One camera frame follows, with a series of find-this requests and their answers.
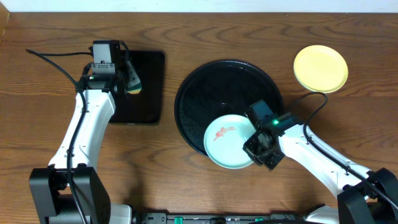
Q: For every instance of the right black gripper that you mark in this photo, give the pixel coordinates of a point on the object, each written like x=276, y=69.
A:
x=249, y=147

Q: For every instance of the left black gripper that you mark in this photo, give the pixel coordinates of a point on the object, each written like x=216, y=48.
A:
x=132, y=79

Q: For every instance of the green scouring sponge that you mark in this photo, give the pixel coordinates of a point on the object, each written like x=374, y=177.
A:
x=134, y=85

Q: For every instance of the light green plate stained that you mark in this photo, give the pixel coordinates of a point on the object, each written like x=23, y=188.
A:
x=224, y=140

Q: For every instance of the yellow plate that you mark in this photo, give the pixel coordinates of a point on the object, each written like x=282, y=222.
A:
x=320, y=68

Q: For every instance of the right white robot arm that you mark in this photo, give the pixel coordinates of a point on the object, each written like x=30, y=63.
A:
x=363, y=195

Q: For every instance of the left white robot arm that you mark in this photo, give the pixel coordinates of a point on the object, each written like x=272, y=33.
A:
x=69, y=189

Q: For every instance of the black rectangular tray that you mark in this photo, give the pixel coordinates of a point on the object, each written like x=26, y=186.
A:
x=144, y=105

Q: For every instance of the round black tray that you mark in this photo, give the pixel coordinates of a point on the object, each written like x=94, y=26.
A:
x=219, y=88

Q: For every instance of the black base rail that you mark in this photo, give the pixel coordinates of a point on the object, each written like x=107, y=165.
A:
x=163, y=218

